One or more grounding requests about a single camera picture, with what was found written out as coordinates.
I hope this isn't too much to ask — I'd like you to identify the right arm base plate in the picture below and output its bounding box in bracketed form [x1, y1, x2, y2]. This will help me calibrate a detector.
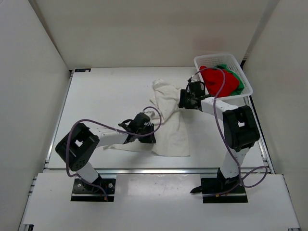
[190, 169, 248, 204]

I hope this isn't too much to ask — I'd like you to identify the green t-shirt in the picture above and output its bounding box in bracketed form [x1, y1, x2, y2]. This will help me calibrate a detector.
[215, 64, 244, 97]

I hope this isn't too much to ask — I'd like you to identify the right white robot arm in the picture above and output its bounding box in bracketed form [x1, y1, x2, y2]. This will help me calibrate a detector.
[179, 80, 260, 193]

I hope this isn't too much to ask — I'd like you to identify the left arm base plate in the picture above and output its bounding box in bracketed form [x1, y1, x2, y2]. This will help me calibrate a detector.
[71, 176, 116, 202]

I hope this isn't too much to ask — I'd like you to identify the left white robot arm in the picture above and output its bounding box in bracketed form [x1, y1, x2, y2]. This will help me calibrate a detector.
[55, 112, 156, 193]

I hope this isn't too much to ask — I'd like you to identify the black label sticker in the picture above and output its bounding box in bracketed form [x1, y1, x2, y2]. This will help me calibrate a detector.
[74, 68, 91, 73]

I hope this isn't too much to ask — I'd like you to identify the white t-shirt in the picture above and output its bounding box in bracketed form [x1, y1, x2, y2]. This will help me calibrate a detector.
[104, 79, 190, 157]

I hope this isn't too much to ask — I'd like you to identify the white plastic basket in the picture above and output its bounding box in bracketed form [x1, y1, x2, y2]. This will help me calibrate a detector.
[193, 53, 253, 100]

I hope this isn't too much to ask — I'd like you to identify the red t-shirt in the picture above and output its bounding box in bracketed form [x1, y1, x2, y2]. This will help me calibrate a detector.
[200, 66, 226, 97]

